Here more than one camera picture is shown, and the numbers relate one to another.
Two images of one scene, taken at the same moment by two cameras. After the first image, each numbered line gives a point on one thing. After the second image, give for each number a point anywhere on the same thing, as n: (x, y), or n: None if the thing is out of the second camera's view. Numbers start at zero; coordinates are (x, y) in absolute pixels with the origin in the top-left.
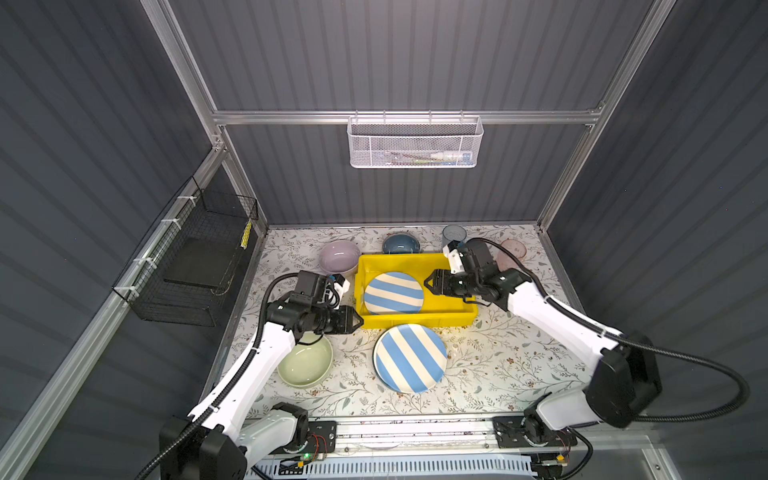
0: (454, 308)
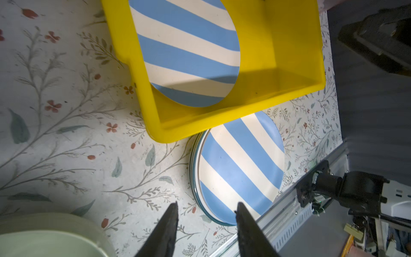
0: (282, 59)
